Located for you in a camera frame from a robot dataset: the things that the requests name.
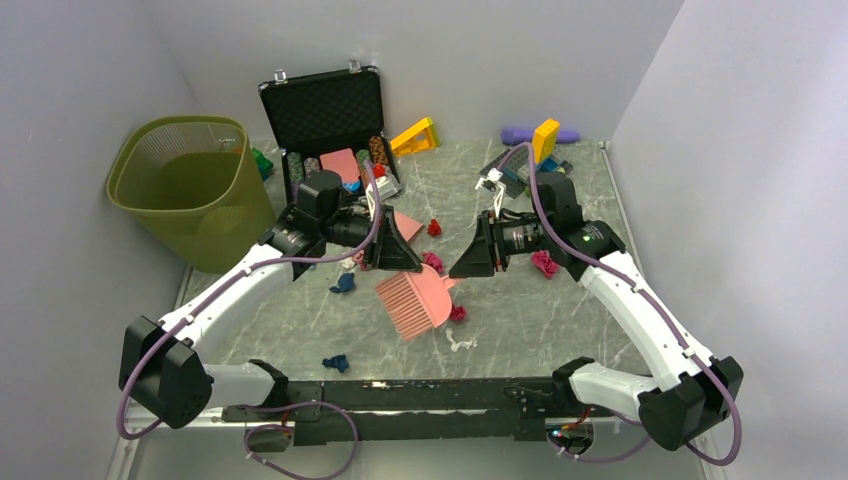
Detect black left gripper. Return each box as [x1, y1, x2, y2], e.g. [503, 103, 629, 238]
[321, 204, 422, 273]

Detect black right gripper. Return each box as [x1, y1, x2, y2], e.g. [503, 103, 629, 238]
[449, 209, 554, 277]

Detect pink hand brush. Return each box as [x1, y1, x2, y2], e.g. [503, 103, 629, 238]
[375, 264, 461, 341]

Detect pink plastic dustpan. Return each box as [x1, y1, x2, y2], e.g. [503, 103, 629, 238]
[393, 211, 424, 244]

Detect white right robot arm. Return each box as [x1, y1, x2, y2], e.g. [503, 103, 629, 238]
[449, 172, 744, 464]

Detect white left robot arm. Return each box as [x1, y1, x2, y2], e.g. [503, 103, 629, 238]
[116, 162, 423, 439]

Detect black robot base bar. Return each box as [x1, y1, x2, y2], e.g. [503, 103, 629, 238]
[221, 377, 617, 447]

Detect red paper scrap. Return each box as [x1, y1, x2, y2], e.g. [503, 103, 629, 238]
[427, 219, 442, 237]

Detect dark blue paper scrap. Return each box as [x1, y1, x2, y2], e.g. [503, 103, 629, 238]
[322, 354, 350, 373]
[329, 272, 356, 294]

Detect grey toy brick baseplate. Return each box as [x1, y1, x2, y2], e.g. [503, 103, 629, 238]
[479, 149, 573, 199]

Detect yellow toy brick wedge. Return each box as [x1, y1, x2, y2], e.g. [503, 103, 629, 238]
[390, 117, 441, 157]

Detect purple cylinder toy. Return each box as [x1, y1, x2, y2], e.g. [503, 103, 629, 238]
[500, 127, 581, 146]

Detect black poker chip case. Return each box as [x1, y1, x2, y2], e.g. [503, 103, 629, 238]
[257, 60, 400, 202]

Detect green blue toy bricks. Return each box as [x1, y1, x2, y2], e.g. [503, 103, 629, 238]
[251, 148, 274, 181]

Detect olive green waste basket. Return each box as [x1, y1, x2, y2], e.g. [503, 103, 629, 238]
[106, 115, 275, 274]

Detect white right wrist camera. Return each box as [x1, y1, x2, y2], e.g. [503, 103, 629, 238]
[475, 168, 506, 196]

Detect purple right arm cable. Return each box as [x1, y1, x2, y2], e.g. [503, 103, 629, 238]
[496, 142, 743, 467]

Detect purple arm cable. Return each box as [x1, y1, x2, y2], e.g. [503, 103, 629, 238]
[496, 142, 743, 467]
[116, 158, 384, 441]

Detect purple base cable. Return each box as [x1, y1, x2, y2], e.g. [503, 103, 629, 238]
[243, 402, 360, 480]

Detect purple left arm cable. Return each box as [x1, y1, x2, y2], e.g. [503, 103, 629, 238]
[116, 158, 384, 441]

